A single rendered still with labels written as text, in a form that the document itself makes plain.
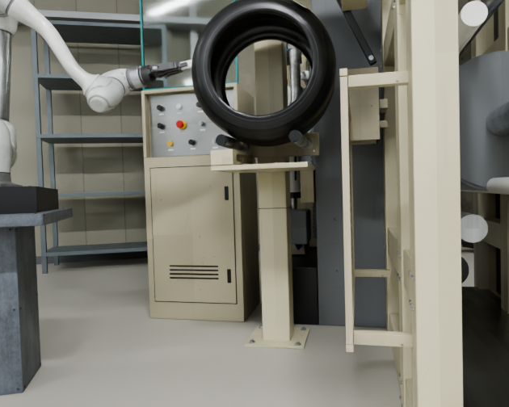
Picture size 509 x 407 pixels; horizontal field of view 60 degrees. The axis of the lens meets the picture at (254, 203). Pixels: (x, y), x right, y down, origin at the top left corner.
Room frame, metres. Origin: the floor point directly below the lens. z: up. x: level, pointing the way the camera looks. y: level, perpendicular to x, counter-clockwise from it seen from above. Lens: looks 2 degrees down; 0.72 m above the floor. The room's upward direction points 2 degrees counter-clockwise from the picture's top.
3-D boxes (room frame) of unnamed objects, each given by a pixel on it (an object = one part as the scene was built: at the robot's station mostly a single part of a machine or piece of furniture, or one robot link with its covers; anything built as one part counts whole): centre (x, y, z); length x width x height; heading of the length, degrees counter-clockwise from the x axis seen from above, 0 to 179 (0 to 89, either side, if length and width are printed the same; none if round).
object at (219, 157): (1.85, 0.08, 0.83); 0.36 x 0.09 x 0.06; 167
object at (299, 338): (2.07, -0.10, 0.01); 0.27 x 0.27 x 0.02; 77
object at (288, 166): (1.82, -0.06, 0.80); 0.37 x 0.36 x 0.02; 77
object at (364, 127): (1.94, -0.48, 1.05); 0.20 x 0.15 x 0.30; 167
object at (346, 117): (1.52, -0.33, 0.65); 0.90 x 0.02 x 0.70; 167
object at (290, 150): (1.99, -0.10, 0.90); 0.40 x 0.03 x 0.10; 77
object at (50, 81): (4.30, 1.40, 1.13); 1.18 x 0.50 x 2.26; 102
